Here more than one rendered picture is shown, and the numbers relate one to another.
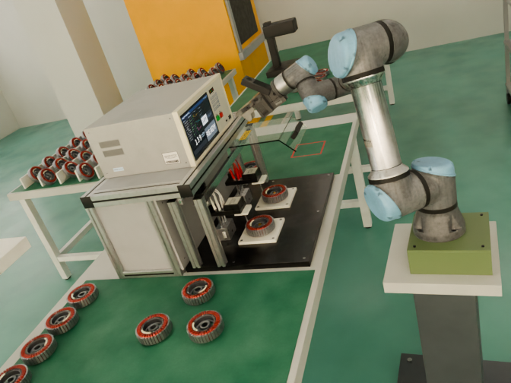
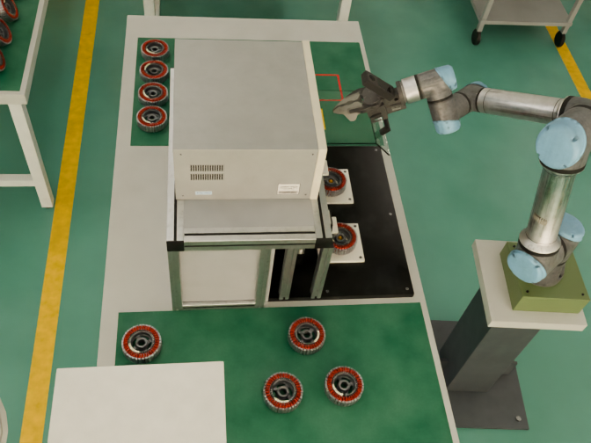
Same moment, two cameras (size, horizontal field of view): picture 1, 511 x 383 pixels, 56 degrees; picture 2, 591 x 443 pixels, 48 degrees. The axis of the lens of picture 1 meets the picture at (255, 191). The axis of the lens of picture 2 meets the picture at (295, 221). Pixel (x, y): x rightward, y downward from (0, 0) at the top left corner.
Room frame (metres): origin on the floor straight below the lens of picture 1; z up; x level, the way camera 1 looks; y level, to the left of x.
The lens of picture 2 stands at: (0.66, 0.91, 2.55)
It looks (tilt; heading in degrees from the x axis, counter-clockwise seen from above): 53 degrees down; 323
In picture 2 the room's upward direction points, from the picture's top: 10 degrees clockwise
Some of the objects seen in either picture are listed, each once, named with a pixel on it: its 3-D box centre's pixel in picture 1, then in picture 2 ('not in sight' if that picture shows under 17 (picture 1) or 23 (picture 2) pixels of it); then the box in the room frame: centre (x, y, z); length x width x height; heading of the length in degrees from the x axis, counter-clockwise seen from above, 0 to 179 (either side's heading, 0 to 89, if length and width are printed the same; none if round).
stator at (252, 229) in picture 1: (260, 225); (339, 238); (1.60, 0.02, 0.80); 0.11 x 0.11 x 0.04
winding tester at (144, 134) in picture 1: (164, 124); (244, 117); (1.85, 0.26, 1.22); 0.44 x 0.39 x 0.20; 157
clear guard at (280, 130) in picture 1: (262, 137); (337, 122); (1.87, -0.09, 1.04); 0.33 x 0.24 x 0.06; 67
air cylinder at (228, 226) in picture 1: (226, 229); not in sight; (1.65, 0.15, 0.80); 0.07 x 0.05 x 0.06; 157
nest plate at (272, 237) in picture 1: (261, 230); (339, 243); (1.60, 0.02, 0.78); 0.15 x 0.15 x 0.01; 67
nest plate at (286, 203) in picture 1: (276, 198); (329, 186); (1.82, -0.07, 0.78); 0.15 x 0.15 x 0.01; 67
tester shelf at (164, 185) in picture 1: (174, 153); (244, 150); (1.83, 0.27, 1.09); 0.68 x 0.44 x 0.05; 157
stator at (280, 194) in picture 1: (274, 194); (331, 181); (1.82, -0.07, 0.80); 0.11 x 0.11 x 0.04
